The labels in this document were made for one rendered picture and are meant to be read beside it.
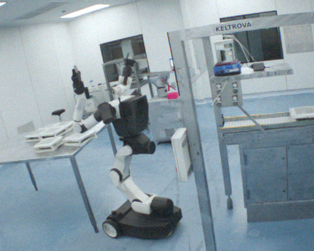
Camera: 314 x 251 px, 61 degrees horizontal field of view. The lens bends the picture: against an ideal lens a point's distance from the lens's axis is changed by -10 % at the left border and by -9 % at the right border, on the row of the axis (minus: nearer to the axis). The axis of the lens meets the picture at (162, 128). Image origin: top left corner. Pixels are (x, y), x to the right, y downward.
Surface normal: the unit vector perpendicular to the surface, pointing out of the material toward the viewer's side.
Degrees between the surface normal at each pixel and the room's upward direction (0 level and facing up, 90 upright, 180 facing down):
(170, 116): 89
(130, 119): 90
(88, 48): 90
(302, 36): 90
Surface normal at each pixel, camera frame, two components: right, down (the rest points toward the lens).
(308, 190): -0.29, 0.33
